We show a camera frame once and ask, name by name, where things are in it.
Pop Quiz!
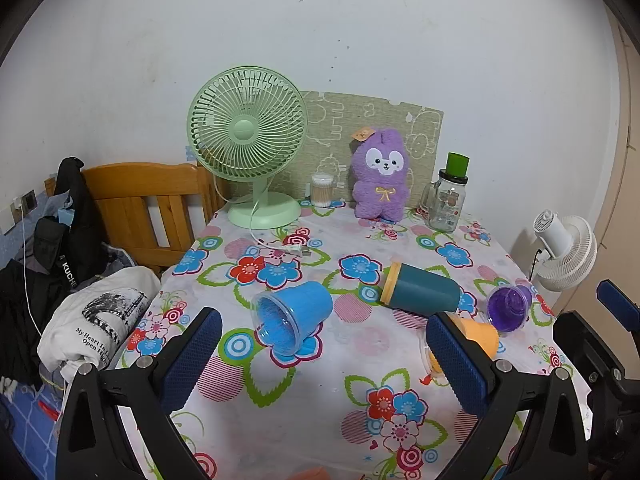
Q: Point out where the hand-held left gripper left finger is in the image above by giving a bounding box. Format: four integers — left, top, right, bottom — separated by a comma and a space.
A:
56, 306, 224, 480

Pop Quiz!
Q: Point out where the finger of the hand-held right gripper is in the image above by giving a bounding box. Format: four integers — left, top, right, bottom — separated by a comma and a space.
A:
552, 311, 640, 386
596, 280, 640, 322

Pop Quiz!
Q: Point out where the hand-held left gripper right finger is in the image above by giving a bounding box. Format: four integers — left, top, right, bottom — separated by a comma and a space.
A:
424, 311, 591, 480

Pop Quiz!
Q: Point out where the orange plastic cup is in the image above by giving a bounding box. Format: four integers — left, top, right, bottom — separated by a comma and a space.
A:
419, 312, 500, 376

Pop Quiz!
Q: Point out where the purple plastic cup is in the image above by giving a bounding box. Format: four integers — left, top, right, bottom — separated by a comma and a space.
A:
487, 284, 532, 334

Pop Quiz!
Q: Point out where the teal cup with wooden rim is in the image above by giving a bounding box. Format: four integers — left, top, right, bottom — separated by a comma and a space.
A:
379, 261, 465, 319

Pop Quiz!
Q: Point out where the blue plastic cup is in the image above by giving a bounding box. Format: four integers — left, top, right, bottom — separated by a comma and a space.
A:
251, 280, 334, 352

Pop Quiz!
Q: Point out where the white clip fan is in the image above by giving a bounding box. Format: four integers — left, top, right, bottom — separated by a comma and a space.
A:
529, 210, 598, 292

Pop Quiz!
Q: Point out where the beige door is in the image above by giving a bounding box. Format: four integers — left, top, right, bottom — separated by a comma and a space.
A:
564, 7, 640, 313

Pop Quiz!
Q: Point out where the white printed shirt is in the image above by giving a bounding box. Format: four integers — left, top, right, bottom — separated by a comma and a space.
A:
37, 265, 162, 377

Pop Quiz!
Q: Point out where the floral tablecloth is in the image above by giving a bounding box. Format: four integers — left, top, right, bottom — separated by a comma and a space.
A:
112, 199, 594, 480

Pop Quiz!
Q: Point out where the glass jar with green lid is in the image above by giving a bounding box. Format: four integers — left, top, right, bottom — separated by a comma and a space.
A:
422, 152, 471, 233

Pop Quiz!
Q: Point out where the black clothes pile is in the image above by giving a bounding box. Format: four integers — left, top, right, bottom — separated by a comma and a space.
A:
32, 157, 107, 292

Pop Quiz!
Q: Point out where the dark clothing pile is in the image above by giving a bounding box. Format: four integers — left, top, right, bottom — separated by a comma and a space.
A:
0, 259, 67, 388

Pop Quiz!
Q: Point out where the blue checked cloth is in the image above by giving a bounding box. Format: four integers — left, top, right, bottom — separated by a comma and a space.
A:
0, 377, 68, 480

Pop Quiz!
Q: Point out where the purple plush toy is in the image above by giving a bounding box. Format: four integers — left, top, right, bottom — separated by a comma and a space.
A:
348, 126, 415, 223

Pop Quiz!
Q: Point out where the cotton swab container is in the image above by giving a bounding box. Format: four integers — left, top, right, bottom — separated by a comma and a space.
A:
311, 173, 335, 207

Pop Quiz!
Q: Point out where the green desk fan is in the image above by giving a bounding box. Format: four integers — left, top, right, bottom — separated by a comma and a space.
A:
187, 65, 309, 230

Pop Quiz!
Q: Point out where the patterned green mat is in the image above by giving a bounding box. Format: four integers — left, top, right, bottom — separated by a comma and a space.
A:
299, 91, 445, 211

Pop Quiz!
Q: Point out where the white fan cable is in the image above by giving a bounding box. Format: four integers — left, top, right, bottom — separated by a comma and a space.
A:
214, 172, 313, 261

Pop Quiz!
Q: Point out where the white charging cable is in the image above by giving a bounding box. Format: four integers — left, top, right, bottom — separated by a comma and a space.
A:
10, 199, 45, 338

